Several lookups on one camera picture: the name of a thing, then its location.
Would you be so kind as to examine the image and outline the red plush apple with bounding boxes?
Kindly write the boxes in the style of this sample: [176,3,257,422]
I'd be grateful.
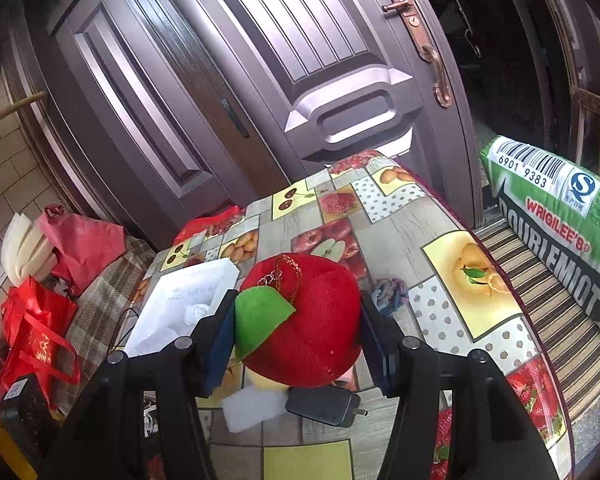
[234,254,365,390]

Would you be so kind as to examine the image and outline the wooden broom handle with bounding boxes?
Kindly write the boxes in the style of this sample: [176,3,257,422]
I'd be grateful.
[0,91,46,133]

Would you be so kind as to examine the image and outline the striped sofa cushion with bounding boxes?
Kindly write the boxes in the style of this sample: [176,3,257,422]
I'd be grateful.
[472,222,600,441]

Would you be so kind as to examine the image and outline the red plastic bag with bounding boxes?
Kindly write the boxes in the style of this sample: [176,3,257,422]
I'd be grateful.
[172,206,246,246]

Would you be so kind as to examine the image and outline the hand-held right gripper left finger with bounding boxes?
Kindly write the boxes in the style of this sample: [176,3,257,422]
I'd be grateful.
[40,287,238,480]

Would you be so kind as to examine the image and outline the black charger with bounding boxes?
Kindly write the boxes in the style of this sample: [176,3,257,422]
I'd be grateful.
[285,385,368,429]

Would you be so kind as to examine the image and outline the wooden chair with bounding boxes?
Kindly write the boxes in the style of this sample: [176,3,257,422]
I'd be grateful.
[570,70,600,181]

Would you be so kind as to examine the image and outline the thin black cable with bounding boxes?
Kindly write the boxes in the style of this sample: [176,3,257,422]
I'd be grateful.
[109,307,148,351]

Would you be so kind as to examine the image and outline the thin white foam sheet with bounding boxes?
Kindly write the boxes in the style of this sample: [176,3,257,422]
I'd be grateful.
[130,327,181,356]

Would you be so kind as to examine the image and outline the plaid blanket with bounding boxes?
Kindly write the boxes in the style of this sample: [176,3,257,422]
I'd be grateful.
[60,235,156,411]

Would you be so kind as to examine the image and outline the black hanging hook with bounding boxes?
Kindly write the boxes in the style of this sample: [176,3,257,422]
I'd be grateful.
[452,0,483,58]

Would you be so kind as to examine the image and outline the copper door handle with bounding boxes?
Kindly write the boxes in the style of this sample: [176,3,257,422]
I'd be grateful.
[380,0,453,108]

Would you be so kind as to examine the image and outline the pink bag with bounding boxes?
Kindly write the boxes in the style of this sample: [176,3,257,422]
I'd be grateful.
[37,204,127,296]

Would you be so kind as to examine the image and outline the green Wrigley's gum pack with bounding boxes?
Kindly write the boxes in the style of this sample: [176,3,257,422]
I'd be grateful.
[480,135,600,356]

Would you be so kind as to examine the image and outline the cream foam sheets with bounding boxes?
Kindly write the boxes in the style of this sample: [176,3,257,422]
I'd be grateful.
[1,212,58,286]

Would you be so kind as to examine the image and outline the purple brown panelled door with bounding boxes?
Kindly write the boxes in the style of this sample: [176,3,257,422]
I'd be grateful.
[145,0,481,226]

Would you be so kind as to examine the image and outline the white tray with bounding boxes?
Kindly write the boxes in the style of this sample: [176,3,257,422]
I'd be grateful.
[124,259,241,356]

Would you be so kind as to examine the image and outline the pale yellow sponge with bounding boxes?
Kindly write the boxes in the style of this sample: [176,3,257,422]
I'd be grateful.
[247,372,291,392]

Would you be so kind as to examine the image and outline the red gift bag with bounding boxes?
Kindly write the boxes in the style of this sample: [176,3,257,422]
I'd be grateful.
[0,277,81,401]

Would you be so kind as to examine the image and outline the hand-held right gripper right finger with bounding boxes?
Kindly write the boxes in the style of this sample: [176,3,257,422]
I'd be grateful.
[360,290,563,480]

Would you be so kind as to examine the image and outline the crumpled white tissue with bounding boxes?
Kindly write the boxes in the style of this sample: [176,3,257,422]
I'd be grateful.
[182,302,216,326]

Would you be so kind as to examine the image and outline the dark brown door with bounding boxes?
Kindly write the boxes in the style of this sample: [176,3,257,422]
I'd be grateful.
[0,0,291,251]

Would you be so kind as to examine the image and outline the white foam block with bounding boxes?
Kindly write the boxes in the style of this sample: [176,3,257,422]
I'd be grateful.
[222,385,293,433]

